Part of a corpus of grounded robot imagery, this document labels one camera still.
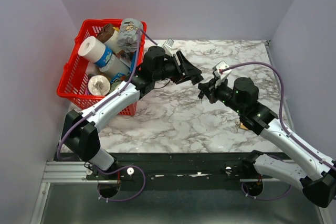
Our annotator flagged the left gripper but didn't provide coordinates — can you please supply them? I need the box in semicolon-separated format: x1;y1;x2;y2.
152;49;201;83

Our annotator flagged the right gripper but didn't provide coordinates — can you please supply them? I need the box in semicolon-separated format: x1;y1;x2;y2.
198;76;244;115

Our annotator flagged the brass padlock with keys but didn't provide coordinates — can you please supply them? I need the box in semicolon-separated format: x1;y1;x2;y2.
237;121;248;130

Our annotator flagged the black key bunch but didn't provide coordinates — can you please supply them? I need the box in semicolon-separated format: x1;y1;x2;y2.
198;91;204;102

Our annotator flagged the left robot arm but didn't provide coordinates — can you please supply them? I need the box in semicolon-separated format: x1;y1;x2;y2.
59;46;203;179

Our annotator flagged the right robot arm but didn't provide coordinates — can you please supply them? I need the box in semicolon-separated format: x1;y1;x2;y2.
198;77;335;208

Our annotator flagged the white blue labelled bottle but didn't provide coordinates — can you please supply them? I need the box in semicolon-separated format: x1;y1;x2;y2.
94;47;130;78

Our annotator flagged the silver foil wrapped roll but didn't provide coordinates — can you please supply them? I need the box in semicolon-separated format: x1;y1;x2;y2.
88;75;110;96

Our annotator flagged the brown chocolate wrapped item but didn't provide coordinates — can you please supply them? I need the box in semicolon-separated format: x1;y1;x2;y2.
96;23;115;43

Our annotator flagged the white toilet paper roll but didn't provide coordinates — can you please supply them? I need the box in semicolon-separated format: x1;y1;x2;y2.
78;36;106;63

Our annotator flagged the red plastic basket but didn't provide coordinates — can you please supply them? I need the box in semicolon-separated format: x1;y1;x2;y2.
56;18;148;116

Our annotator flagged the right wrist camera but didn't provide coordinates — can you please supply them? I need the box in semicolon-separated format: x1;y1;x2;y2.
213;61;231;88

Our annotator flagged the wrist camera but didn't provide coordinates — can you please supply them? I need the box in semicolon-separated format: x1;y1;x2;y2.
213;61;231;88
158;38;174;56

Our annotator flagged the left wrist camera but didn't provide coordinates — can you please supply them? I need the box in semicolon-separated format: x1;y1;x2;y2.
158;38;174;56

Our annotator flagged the black mounting rail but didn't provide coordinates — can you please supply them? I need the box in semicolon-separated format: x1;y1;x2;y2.
87;153;266;194

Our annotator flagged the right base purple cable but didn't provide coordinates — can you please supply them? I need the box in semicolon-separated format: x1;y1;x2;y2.
240;179;293;201

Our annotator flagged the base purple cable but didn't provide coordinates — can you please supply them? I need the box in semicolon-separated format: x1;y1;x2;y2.
94;165;147;203
240;179;293;201

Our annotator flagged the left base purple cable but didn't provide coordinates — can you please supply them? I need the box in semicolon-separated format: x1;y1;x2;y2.
94;165;147;203

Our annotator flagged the metal table frame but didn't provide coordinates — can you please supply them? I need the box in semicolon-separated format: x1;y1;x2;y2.
31;153;335;223

